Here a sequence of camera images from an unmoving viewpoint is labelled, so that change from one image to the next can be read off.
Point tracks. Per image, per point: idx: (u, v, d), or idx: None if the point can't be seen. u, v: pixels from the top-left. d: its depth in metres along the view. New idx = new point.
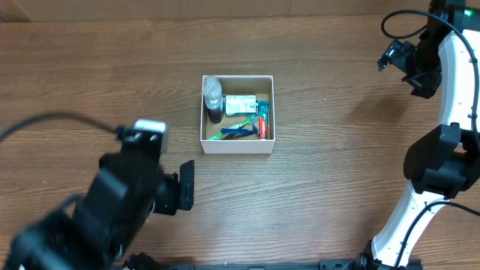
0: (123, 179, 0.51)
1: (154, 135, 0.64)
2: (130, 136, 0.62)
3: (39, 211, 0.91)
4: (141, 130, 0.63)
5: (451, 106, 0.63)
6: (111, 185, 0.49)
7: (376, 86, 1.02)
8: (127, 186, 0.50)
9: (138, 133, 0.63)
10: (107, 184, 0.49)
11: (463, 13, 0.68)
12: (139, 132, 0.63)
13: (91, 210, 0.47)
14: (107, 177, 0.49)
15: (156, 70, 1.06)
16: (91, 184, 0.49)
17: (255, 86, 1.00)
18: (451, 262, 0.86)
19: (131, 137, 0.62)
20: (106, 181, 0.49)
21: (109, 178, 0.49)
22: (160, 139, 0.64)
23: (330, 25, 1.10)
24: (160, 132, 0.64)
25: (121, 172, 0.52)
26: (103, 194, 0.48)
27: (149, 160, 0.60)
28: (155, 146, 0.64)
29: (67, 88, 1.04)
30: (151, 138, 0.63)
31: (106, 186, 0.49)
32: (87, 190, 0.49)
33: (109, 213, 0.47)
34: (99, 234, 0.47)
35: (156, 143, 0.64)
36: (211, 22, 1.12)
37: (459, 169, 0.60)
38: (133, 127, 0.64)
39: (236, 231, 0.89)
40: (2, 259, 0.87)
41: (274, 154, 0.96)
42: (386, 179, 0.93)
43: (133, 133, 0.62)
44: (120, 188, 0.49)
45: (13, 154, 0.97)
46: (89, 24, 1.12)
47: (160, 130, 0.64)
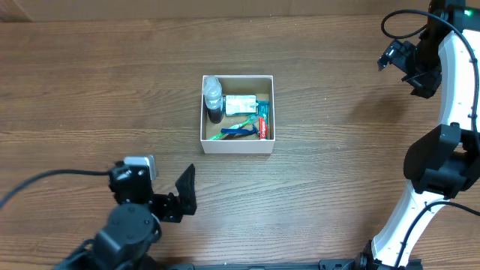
0: (118, 236, 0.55)
1: (142, 169, 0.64)
2: (121, 175, 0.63)
3: (39, 210, 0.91)
4: (128, 167, 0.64)
5: (452, 106, 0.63)
6: (107, 245, 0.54)
7: (376, 86, 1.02)
8: (122, 243, 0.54)
9: (127, 170, 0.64)
10: (103, 244, 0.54)
11: (463, 13, 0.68)
12: (127, 169, 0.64)
13: (98, 256, 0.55)
14: (107, 237, 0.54)
15: (156, 70, 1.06)
16: (96, 236, 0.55)
17: (255, 86, 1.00)
18: (451, 262, 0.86)
19: (121, 177, 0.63)
20: (105, 239, 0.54)
21: (106, 239, 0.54)
22: (147, 173, 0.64)
23: (330, 25, 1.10)
24: (146, 167, 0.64)
25: (119, 229, 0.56)
26: (104, 249, 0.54)
27: (140, 210, 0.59)
28: (145, 181, 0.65)
29: (67, 88, 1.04)
30: (138, 173, 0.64)
31: (103, 246, 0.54)
32: (94, 241, 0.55)
33: (110, 261, 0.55)
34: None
35: (145, 178, 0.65)
36: (211, 22, 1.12)
37: (459, 169, 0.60)
38: (123, 163, 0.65)
39: (235, 231, 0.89)
40: (2, 259, 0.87)
41: (274, 154, 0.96)
42: (386, 179, 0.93)
43: (121, 170, 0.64)
44: (117, 247, 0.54)
45: (13, 154, 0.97)
46: (89, 24, 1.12)
47: (146, 163, 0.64)
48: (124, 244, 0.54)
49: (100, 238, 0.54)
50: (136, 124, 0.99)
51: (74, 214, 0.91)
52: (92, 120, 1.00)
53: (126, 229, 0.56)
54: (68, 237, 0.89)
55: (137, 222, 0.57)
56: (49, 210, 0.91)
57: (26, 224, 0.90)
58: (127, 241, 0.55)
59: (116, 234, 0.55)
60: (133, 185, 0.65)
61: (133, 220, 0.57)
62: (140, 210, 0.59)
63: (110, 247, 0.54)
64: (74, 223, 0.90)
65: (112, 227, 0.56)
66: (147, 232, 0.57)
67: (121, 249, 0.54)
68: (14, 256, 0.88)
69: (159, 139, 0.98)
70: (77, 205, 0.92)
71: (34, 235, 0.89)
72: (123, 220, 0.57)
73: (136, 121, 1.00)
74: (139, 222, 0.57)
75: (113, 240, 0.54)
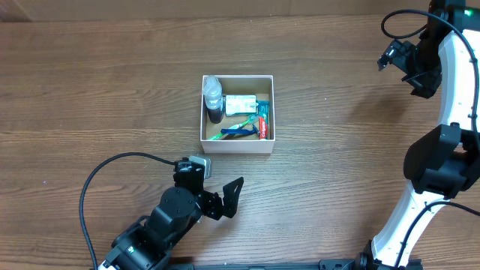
0: (169, 211, 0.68)
1: (199, 167, 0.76)
2: (184, 167, 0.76)
3: (39, 210, 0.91)
4: (190, 163, 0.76)
5: (452, 105, 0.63)
6: (162, 218, 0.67)
7: (376, 86, 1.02)
8: (174, 217, 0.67)
9: (190, 164, 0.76)
10: (158, 217, 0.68)
11: (463, 13, 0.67)
12: (190, 164, 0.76)
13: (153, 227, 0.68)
14: (161, 211, 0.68)
15: (156, 70, 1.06)
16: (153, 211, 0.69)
17: (255, 86, 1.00)
18: (451, 262, 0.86)
19: (183, 169, 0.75)
20: (160, 214, 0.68)
21: (160, 214, 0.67)
22: (202, 172, 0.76)
23: (330, 25, 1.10)
24: (203, 166, 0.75)
25: (171, 205, 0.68)
26: (159, 221, 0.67)
27: (186, 191, 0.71)
28: (199, 177, 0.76)
29: (67, 88, 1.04)
30: (197, 169, 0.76)
31: (158, 219, 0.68)
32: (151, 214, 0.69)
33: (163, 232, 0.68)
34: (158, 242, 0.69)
35: (201, 175, 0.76)
36: (211, 22, 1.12)
37: (459, 169, 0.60)
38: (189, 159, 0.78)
39: (235, 231, 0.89)
40: (2, 259, 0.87)
41: (274, 154, 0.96)
42: (386, 179, 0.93)
43: (184, 164, 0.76)
44: (169, 218, 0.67)
45: (13, 154, 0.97)
46: (89, 24, 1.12)
47: (204, 163, 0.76)
48: (175, 217, 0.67)
49: (155, 214, 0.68)
50: (136, 124, 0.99)
51: (73, 214, 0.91)
52: (92, 120, 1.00)
53: (175, 207, 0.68)
54: (68, 237, 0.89)
55: (183, 201, 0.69)
56: (49, 210, 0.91)
57: (25, 224, 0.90)
58: (177, 214, 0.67)
59: (168, 210, 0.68)
60: (189, 178, 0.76)
61: (180, 199, 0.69)
62: (185, 192, 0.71)
63: (163, 220, 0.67)
64: (74, 223, 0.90)
65: (166, 205, 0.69)
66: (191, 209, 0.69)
67: (173, 220, 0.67)
68: (14, 256, 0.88)
69: (159, 139, 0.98)
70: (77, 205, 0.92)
71: (33, 234, 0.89)
72: (172, 199, 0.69)
73: (136, 121, 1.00)
74: (185, 202, 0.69)
75: (166, 214, 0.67)
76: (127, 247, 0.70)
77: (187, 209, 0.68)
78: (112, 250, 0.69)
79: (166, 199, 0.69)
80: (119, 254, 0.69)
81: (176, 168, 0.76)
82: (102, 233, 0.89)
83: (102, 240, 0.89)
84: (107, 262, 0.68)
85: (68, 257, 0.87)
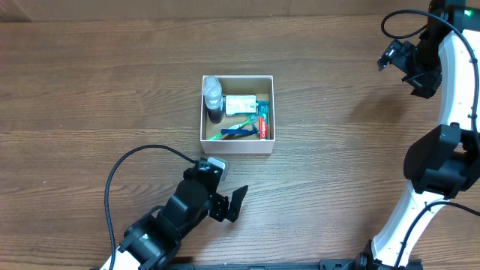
0: (184, 200, 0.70)
1: (217, 169, 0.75)
2: (202, 166, 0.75)
3: (39, 210, 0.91)
4: (208, 164, 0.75)
5: (452, 106, 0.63)
6: (178, 205, 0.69)
7: (376, 86, 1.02)
8: (189, 205, 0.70)
9: (208, 165, 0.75)
10: (174, 205, 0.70)
11: (463, 13, 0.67)
12: (208, 165, 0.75)
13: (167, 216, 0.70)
14: (178, 199, 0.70)
15: (156, 70, 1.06)
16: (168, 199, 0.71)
17: (255, 86, 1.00)
18: (451, 262, 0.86)
19: (201, 168, 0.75)
20: (175, 201, 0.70)
21: (176, 202, 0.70)
22: (219, 175, 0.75)
23: (330, 25, 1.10)
24: (221, 169, 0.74)
25: (186, 195, 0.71)
26: (175, 209, 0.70)
27: (199, 184, 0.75)
28: (215, 180, 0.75)
29: (67, 88, 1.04)
30: (214, 172, 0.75)
31: (173, 207, 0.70)
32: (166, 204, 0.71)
33: (177, 220, 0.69)
34: (171, 231, 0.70)
35: (217, 178, 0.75)
36: (211, 22, 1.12)
37: (458, 169, 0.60)
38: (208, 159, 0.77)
39: (236, 231, 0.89)
40: (2, 259, 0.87)
41: (274, 154, 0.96)
42: (386, 179, 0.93)
43: (203, 164, 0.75)
44: (184, 206, 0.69)
45: (13, 154, 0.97)
46: (89, 24, 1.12)
47: (222, 166, 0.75)
48: (190, 205, 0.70)
49: (171, 202, 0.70)
50: (136, 124, 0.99)
51: (73, 214, 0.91)
52: (92, 120, 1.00)
53: (190, 196, 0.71)
54: (68, 237, 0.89)
55: (196, 191, 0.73)
56: (49, 210, 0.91)
57: (25, 224, 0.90)
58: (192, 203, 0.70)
59: (183, 199, 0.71)
60: (205, 178, 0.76)
61: (195, 190, 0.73)
62: (199, 185, 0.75)
63: (179, 207, 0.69)
64: (74, 223, 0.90)
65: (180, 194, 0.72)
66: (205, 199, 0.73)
67: (188, 208, 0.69)
68: (14, 256, 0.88)
69: (160, 139, 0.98)
70: (77, 205, 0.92)
71: (33, 234, 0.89)
72: (187, 190, 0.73)
73: (136, 121, 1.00)
74: (199, 192, 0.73)
75: (181, 202, 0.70)
76: (140, 235, 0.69)
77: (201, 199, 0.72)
78: (127, 237, 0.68)
79: (181, 190, 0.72)
80: (133, 241, 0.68)
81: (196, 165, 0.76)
82: (102, 233, 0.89)
83: (102, 241, 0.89)
84: (122, 247, 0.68)
85: (68, 257, 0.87)
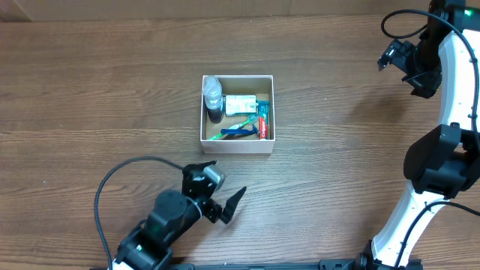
0: (164, 215, 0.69)
1: (211, 182, 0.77)
2: (197, 177, 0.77)
3: (39, 210, 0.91)
4: (205, 175, 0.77)
5: (452, 106, 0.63)
6: (157, 222, 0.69)
7: (376, 86, 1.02)
8: (167, 220, 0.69)
9: (203, 176, 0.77)
10: (154, 221, 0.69)
11: (463, 13, 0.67)
12: (203, 175, 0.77)
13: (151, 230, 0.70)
14: (156, 216, 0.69)
15: (156, 70, 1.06)
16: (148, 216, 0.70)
17: (255, 86, 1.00)
18: (451, 262, 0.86)
19: (196, 178, 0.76)
20: (154, 218, 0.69)
21: (155, 217, 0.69)
22: (214, 187, 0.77)
23: (330, 25, 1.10)
24: (216, 182, 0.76)
25: (163, 209, 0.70)
26: (155, 225, 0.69)
27: (178, 194, 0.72)
28: (210, 190, 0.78)
29: (67, 88, 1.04)
30: (208, 184, 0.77)
31: (154, 223, 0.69)
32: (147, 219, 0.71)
33: (160, 235, 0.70)
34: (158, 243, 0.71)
35: (211, 190, 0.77)
36: (211, 22, 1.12)
37: (458, 169, 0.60)
38: (202, 170, 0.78)
39: (236, 231, 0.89)
40: (3, 259, 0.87)
41: (274, 154, 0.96)
42: (386, 179, 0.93)
43: (199, 174, 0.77)
44: (163, 223, 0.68)
45: (13, 154, 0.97)
46: (89, 24, 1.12)
47: (217, 180, 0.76)
48: (169, 221, 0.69)
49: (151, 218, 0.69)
50: (136, 124, 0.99)
51: (73, 214, 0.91)
52: (92, 120, 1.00)
53: (169, 210, 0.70)
54: (68, 237, 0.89)
55: (175, 203, 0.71)
56: (49, 210, 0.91)
57: (25, 224, 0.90)
58: (171, 217, 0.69)
59: (162, 214, 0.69)
60: (199, 187, 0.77)
61: (173, 202, 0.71)
62: (178, 194, 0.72)
63: (159, 223, 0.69)
64: (73, 223, 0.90)
65: (160, 208, 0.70)
66: (184, 210, 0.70)
67: (168, 223, 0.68)
68: (14, 256, 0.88)
69: (159, 139, 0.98)
70: (77, 205, 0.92)
71: (33, 234, 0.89)
72: (166, 203, 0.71)
73: (136, 121, 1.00)
74: (178, 203, 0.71)
75: (160, 217, 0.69)
76: (133, 247, 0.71)
77: (180, 211, 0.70)
78: (121, 251, 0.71)
79: (160, 204, 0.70)
80: (127, 254, 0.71)
81: (190, 176, 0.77)
82: (102, 232, 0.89)
83: (102, 241, 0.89)
84: (118, 260, 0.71)
85: (68, 256, 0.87)
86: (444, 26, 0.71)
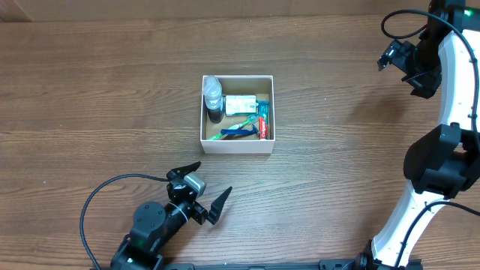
0: (144, 227, 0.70)
1: (193, 190, 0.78)
2: (178, 186, 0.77)
3: (39, 210, 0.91)
4: (185, 183, 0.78)
5: (452, 106, 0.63)
6: (139, 235, 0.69)
7: (376, 86, 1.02)
8: (148, 231, 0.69)
9: (184, 185, 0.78)
10: (136, 235, 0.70)
11: (463, 13, 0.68)
12: (184, 184, 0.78)
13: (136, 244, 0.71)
14: (136, 230, 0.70)
15: (156, 70, 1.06)
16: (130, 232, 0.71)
17: (255, 86, 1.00)
18: (451, 262, 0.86)
19: (177, 187, 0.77)
20: (136, 233, 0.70)
21: (136, 232, 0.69)
22: (196, 194, 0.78)
23: (330, 25, 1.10)
24: (197, 190, 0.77)
25: (142, 223, 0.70)
26: (138, 239, 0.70)
27: (154, 205, 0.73)
28: (193, 197, 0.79)
29: (67, 88, 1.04)
30: (190, 192, 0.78)
31: (136, 237, 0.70)
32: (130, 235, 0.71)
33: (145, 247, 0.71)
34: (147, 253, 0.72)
35: (194, 196, 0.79)
36: (211, 22, 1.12)
37: (458, 169, 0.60)
38: (184, 179, 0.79)
39: (236, 231, 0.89)
40: (3, 259, 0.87)
41: (274, 154, 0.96)
42: (386, 179, 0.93)
43: (179, 183, 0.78)
44: (145, 234, 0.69)
45: (13, 154, 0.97)
46: (88, 24, 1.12)
47: (198, 187, 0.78)
48: (151, 232, 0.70)
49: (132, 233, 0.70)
50: (136, 124, 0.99)
51: (73, 214, 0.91)
52: (92, 120, 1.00)
53: (148, 221, 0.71)
54: (68, 237, 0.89)
55: (154, 214, 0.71)
56: (49, 210, 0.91)
57: (25, 224, 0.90)
58: (152, 228, 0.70)
59: (142, 226, 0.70)
60: (181, 195, 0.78)
61: (151, 213, 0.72)
62: (154, 205, 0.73)
63: (141, 235, 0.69)
64: (73, 223, 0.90)
65: (139, 223, 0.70)
66: (163, 219, 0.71)
67: (150, 234, 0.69)
68: (14, 256, 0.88)
69: (159, 139, 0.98)
70: (77, 205, 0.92)
71: (33, 235, 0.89)
72: (144, 215, 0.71)
73: (136, 121, 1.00)
74: (155, 214, 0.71)
75: (142, 230, 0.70)
76: (123, 262, 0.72)
77: (160, 220, 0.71)
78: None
79: (139, 217, 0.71)
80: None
81: (170, 185, 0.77)
82: (102, 233, 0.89)
83: (102, 240, 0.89)
84: None
85: (68, 257, 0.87)
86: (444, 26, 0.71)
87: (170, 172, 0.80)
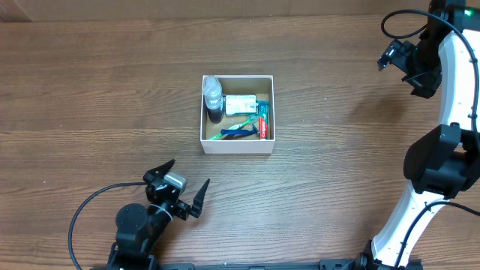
0: (128, 231, 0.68)
1: (175, 188, 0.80)
2: (160, 186, 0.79)
3: (39, 211, 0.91)
4: (166, 182, 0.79)
5: (452, 106, 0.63)
6: (126, 239, 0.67)
7: (376, 86, 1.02)
8: (133, 233, 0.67)
9: (166, 184, 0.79)
10: (123, 241, 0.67)
11: (463, 13, 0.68)
12: (166, 184, 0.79)
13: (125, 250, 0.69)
14: (122, 235, 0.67)
15: (156, 70, 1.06)
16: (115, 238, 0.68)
17: (255, 86, 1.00)
18: (451, 262, 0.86)
19: (159, 188, 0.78)
20: (122, 238, 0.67)
21: (122, 238, 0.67)
22: (178, 192, 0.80)
23: (330, 25, 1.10)
24: (179, 187, 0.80)
25: (126, 226, 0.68)
26: (126, 243, 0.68)
27: (133, 205, 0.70)
28: (175, 196, 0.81)
29: (67, 88, 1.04)
30: (172, 190, 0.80)
31: (124, 242, 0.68)
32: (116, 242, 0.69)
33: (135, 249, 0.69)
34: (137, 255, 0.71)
35: (176, 194, 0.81)
36: (211, 22, 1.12)
37: (458, 169, 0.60)
38: (163, 179, 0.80)
39: (235, 231, 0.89)
40: (2, 259, 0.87)
41: (274, 154, 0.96)
42: (386, 179, 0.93)
43: (160, 184, 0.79)
44: (132, 237, 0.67)
45: (14, 154, 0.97)
46: (89, 24, 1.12)
47: (181, 184, 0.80)
48: (136, 232, 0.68)
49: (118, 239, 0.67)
50: (136, 124, 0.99)
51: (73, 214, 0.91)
52: (92, 120, 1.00)
53: (131, 223, 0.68)
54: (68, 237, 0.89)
55: (135, 215, 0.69)
56: (49, 210, 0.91)
57: (25, 224, 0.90)
58: (137, 229, 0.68)
59: (126, 229, 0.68)
60: (163, 195, 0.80)
61: (132, 214, 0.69)
62: (133, 206, 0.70)
63: (128, 240, 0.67)
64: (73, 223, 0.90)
65: (123, 226, 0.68)
66: (146, 217, 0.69)
67: (136, 235, 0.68)
68: (13, 256, 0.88)
69: (159, 139, 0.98)
70: (77, 205, 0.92)
71: (33, 235, 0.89)
72: (126, 218, 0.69)
73: (136, 121, 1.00)
74: (137, 214, 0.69)
75: (127, 234, 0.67)
76: None
77: (143, 220, 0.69)
78: None
79: (121, 221, 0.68)
80: None
81: (151, 187, 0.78)
82: (102, 233, 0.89)
83: (102, 241, 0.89)
84: None
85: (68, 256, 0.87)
86: (444, 26, 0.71)
87: (147, 174, 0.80)
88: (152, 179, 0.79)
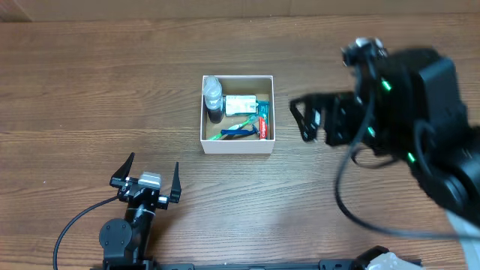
0: (115, 250, 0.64)
1: (153, 191, 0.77)
2: (136, 193, 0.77)
3: (39, 211, 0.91)
4: (142, 187, 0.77)
5: None
6: (115, 258, 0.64)
7: None
8: (121, 251, 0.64)
9: (142, 190, 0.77)
10: (112, 259, 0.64)
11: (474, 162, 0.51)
12: (142, 188, 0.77)
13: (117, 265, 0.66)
14: (110, 256, 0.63)
15: (156, 70, 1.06)
16: (105, 258, 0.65)
17: (255, 86, 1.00)
18: (451, 262, 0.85)
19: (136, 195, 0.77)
20: (111, 259, 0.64)
21: (109, 257, 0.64)
22: (158, 193, 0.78)
23: (330, 25, 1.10)
24: (157, 189, 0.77)
25: (112, 246, 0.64)
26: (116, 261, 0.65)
27: (115, 221, 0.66)
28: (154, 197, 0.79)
29: (68, 88, 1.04)
30: (151, 193, 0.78)
31: (113, 260, 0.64)
32: (106, 260, 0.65)
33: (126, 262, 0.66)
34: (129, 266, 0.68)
35: (157, 196, 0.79)
36: (211, 22, 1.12)
37: None
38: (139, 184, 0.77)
39: (236, 231, 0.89)
40: (2, 260, 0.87)
41: (274, 154, 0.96)
42: (387, 178, 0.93)
43: (136, 190, 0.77)
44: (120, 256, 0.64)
45: (14, 154, 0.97)
46: (89, 24, 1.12)
47: (157, 186, 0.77)
48: (123, 248, 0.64)
49: (107, 260, 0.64)
50: (136, 124, 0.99)
51: (73, 214, 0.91)
52: (92, 120, 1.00)
53: (116, 241, 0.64)
54: (68, 237, 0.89)
55: (118, 232, 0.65)
56: (48, 210, 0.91)
57: (25, 224, 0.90)
58: (123, 244, 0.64)
59: (112, 249, 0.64)
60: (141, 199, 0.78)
61: (115, 232, 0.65)
62: (114, 222, 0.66)
63: (116, 259, 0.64)
64: (73, 223, 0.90)
65: (109, 246, 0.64)
66: (130, 232, 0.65)
67: (124, 251, 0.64)
68: (13, 256, 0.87)
69: (159, 139, 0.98)
70: (76, 206, 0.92)
71: (33, 235, 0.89)
72: (109, 236, 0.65)
73: (136, 121, 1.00)
74: (120, 230, 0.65)
75: (114, 254, 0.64)
76: None
77: (127, 235, 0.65)
78: None
79: (105, 241, 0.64)
80: None
81: (129, 196, 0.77)
82: None
83: None
84: None
85: (68, 257, 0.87)
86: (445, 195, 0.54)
87: (112, 178, 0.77)
88: (126, 187, 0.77)
